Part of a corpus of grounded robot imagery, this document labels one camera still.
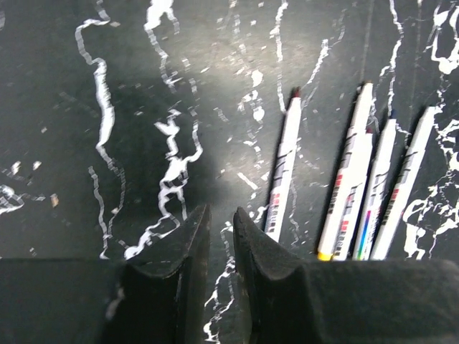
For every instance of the white pen yellow end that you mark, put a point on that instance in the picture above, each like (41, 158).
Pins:
(345, 175)

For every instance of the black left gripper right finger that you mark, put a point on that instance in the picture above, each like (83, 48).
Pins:
(275, 303)

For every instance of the white pen blue tip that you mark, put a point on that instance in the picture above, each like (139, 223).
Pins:
(375, 189)

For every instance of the white pen magenta end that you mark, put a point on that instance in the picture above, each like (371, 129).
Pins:
(354, 200)

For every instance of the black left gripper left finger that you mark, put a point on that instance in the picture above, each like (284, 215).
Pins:
(159, 295)

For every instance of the white pen red tip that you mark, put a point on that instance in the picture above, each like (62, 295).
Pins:
(283, 170)

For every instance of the white pen green end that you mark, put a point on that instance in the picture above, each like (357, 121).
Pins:
(403, 187)

